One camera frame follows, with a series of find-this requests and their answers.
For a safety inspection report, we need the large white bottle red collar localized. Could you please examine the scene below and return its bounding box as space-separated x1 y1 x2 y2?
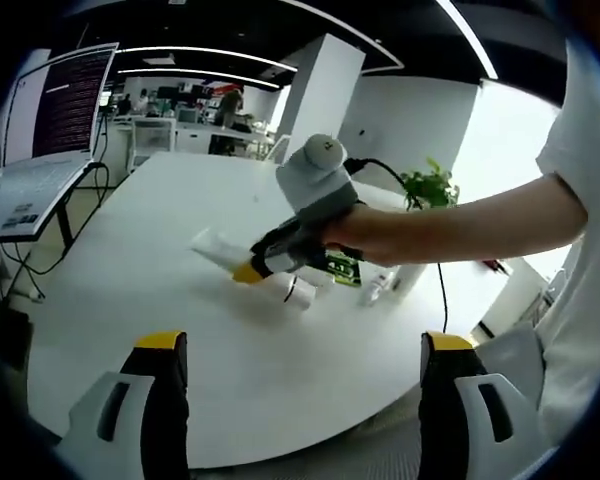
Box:
263 271 317 312

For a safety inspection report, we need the person's right hand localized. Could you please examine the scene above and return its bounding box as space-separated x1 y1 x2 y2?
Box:
324 199 421 266

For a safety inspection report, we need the small white pump bottle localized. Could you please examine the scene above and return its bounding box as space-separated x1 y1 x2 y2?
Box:
358 271 399 308

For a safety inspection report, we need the person in white shirt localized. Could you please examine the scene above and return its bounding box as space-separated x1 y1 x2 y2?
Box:
533 0 600 446

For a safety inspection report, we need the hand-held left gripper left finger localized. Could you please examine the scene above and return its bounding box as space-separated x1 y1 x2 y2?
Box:
54 329 191 480

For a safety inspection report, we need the black cable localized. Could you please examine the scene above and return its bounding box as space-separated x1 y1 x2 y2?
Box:
346 157 450 335

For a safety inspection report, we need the white skincare tube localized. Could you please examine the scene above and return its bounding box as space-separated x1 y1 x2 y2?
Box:
189 227 255 275

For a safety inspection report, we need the potted green plant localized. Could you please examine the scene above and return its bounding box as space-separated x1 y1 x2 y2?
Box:
399 157 461 209

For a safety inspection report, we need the green skincare sachet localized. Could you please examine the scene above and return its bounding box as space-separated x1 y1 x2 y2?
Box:
323 249 364 288

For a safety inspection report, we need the standing desk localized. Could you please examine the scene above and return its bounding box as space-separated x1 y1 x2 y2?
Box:
0 158 104 301

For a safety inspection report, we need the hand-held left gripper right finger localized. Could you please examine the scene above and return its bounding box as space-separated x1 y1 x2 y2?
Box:
418 329 549 480

